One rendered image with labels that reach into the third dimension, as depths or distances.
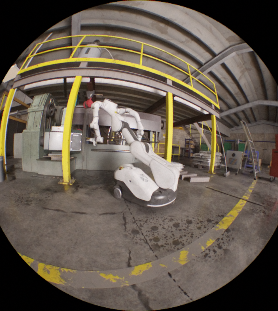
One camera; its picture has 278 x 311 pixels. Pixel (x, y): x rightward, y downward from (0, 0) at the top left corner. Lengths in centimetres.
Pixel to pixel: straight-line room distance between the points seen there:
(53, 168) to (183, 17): 616
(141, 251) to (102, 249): 22
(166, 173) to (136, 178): 26
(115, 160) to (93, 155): 51
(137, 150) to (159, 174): 32
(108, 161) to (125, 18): 529
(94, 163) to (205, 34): 648
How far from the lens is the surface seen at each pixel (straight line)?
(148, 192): 84
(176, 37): 560
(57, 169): 204
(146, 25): 526
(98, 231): 77
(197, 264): 67
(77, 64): 226
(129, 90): 271
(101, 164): 241
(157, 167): 91
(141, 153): 99
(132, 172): 88
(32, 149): 242
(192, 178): 198
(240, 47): 633
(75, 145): 199
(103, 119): 251
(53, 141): 201
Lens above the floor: 55
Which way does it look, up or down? 4 degrees down
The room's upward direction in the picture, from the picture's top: 3 degrees clockwise
